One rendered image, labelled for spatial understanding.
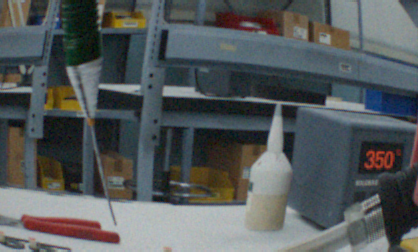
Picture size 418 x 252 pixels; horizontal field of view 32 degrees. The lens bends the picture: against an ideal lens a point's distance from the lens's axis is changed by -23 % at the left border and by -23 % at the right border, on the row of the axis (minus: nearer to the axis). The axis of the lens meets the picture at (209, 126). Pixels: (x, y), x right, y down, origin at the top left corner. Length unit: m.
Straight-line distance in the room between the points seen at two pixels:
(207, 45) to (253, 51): 0.16
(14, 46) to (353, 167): 2.02
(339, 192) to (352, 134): 0.05
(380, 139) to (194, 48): 2.18
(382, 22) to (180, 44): 3.45
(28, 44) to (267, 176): 1.96
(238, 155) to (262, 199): 4.23
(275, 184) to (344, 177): 0.07
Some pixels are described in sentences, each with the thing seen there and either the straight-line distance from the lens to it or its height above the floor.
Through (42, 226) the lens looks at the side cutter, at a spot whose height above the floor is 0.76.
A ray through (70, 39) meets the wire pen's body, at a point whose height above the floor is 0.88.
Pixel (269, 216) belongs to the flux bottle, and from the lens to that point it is 0.70.
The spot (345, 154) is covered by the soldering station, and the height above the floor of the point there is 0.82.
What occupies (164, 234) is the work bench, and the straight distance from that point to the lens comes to 0.66.
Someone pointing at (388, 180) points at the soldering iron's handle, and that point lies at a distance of 0.22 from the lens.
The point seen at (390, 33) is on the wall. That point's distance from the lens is 6.14.
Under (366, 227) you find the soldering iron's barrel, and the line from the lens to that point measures 0.22.
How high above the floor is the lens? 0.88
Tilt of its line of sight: 4 degrees down
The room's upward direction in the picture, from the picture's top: 5 degrees clockwise
